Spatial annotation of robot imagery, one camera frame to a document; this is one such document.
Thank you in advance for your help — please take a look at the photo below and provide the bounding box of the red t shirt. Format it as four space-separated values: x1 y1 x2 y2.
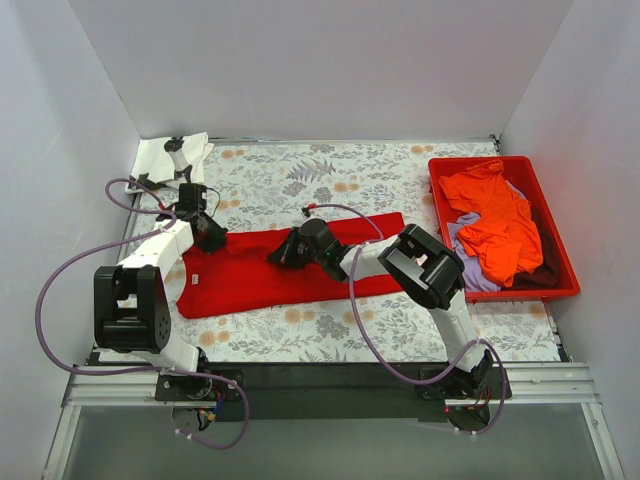
177 211 416 320

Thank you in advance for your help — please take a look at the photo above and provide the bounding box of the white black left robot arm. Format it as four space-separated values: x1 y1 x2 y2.
94 214 227 400

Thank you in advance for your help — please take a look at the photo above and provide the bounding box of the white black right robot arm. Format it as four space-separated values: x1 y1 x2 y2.
267 219 493 399

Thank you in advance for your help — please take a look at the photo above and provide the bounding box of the floral table cloth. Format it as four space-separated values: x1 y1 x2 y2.
98 141 561 365

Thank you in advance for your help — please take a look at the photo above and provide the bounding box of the white black printed t shirt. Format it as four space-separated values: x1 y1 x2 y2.
125 132 213 194

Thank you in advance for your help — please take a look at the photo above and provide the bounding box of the lavender t shirt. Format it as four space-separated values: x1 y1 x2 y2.
448 181 526 292

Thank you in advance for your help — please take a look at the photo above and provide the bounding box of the orange t shirt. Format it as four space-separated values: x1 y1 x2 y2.
438 160 543 287

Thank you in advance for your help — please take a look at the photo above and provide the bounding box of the dark maroon t shirt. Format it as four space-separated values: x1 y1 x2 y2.
510 206 560 290

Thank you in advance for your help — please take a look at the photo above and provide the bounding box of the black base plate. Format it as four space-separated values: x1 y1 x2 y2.
154 362 502 423

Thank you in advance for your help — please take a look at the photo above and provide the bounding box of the aluminium frame rail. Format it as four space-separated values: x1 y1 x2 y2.
43 362 624 479

